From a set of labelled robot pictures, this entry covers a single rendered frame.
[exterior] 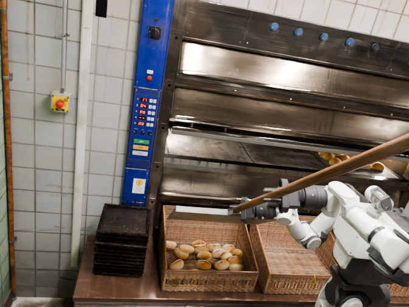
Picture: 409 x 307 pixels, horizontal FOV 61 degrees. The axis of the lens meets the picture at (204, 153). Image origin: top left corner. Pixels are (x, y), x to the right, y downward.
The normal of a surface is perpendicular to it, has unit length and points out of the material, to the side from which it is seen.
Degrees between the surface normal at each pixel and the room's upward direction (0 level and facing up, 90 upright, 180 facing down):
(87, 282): 0
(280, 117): 70
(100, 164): 90
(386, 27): 90
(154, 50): 90
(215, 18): 90
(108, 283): 0
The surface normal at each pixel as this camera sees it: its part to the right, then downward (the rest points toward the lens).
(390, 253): -0.25, -0.02
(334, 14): 0.15, 0.41
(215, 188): 0.21, 0.07
